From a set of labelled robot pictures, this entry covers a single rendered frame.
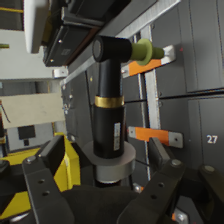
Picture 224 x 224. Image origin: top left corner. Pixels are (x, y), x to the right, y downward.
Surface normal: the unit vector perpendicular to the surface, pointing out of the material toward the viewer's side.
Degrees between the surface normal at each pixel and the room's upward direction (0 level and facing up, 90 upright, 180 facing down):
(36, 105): 90
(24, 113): 90
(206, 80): 0
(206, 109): 0
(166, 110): 0
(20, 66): 90
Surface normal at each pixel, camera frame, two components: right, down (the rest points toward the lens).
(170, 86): -0.87, 0.12
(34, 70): 0.48, 0.00
